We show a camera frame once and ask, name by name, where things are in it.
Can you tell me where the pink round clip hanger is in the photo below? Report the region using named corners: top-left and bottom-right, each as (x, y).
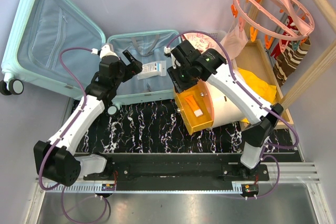
top-left (232, 0), bottom-right (314, 49)

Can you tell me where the white toiletry pack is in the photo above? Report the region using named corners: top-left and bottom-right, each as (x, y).
top-left (137, 61), bottom-right (166, 80)

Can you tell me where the red cloth item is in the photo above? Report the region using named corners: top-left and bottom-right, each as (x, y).
top-left (270, 15), bottom-right (299, 59)

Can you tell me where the translucent pink plastic bag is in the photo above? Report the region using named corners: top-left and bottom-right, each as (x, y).
top-left (220, 24), bottom-right (248, 60)

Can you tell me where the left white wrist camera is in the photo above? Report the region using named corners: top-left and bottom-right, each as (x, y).
top-left (91, 43), bottom-right (118, 59)

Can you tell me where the brown striped cloth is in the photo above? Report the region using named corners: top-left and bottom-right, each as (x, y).
top-left (271, 37), bottom-right (311, 87)

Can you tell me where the white round drum box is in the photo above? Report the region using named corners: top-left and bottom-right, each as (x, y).
top-left (174, 82), bottom-right (250, 135)

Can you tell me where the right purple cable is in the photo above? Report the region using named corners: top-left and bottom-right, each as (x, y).
top-left (166, 30), bottom-right (300, 200)

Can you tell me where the black marble pattern mat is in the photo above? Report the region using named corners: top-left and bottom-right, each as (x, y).
top-left (52, 42), bottom-right (302, 155)

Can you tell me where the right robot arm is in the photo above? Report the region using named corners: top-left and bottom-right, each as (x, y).
top-left (164, 40), bottom-right (283, 180)

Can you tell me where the yellow cloth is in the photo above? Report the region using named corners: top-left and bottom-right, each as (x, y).
top-left (237, 67), bottom-right (278, 124)

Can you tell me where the light blue hard-shell suitcase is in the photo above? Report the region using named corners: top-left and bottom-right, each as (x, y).
top-left (1, 0), bottom-right (181, 100)

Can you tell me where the wooden hanger rack frame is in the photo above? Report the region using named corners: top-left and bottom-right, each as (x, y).
top-left (246, 0), bottom-right (336, 106)

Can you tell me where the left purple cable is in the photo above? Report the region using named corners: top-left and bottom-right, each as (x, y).
top-left (38, 47), bottom-right (112, 222)

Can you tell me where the orange tube white cap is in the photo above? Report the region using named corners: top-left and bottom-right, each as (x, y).
top-left (184, 95), bottom-right (203, 118)

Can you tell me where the purple cable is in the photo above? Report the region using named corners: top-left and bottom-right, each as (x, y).
top-left (38, 47), bottom-right (112, 222)
top-left (166, 30), bottom-right (300, 200)

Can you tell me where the wooden tray base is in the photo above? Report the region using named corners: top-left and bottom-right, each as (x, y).
top-left (233, 38), bottom-right (294, 132)

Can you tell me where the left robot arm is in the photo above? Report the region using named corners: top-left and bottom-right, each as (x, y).
top-left (34, 45), bottom-right (142, 190)

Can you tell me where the cream pink-print cloth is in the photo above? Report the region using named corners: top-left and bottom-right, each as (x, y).
top-left (182, 33), bottom-right (223, 54)

